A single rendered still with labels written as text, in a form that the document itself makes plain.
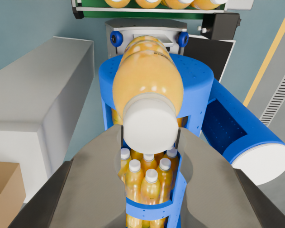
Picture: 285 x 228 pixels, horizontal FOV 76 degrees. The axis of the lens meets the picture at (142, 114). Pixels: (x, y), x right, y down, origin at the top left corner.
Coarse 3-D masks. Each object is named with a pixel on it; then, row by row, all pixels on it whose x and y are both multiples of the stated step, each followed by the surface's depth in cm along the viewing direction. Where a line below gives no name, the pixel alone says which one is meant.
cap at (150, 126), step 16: (128, 112) 12; (144, 112) 12; (160, 112) 12; (128, 128) 12; (144, 128) 12; (160, 128) 12; (176, 128) 12; (128, 144) 13; (144, 144) 13; (160, 144) 13
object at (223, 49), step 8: (192, 40) 135; (200, 40) 135; (208, 40) 136; (216, 40) 136; (224, 40) 137; (232, 40) 138; (184, 48) 138; (192, 48) 138; (200, 48) 139; (208, 48) 139; (216, 48) 140; (224, 48) 140; (232, 48) 141; (192, 56) 142; (200, 56) 142; (208, 56) 143; (216, 56) 143; (224, 56) 144; (208, 64) 146; (216, 64) 147; (224, 64) 147; (216, 72) 151
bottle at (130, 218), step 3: (129, 216) 79; (129, 219) 79; (132, 219) 78; (135, 219) 78; (138, 219) 79; (141, 219) 80; (129, 222) 79; (132, 222) 78; (135, 222) 78; (138, 222) 79; (141, 222) 80; (129, 225) 80; (132, 225) 79; (135, 225) 79; (138, 225) 80; (141, 225) 82
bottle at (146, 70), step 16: (128, 48) 23; (144, 48) 20; (160, 48) 21; (128, 64) 16; (144, 64) 15; (160, 64) 16; (128, 80) 15; (144, 80) 14; (160, 80) 14; (176, 80) 16; (128, 96) 14; (144, 96) 13; (160, 96) 13; (176, 96) 15; (176, 112) 15
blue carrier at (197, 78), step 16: (112, 64) 46; (176, 64) 48; (192, 64) 48; (112, 80) 38; (192, 80) 39; (208, 80) 39; (112, 96) 39; (192, 96) 37; (208, 96) 42; (192, 112) 40; (192, 128) 43; (176, 176) 52; (176, 192) 56; (128, 208) 59; (144, 208) 57; (160, 208) 57; (176, 208) 63; (176, 224) 76
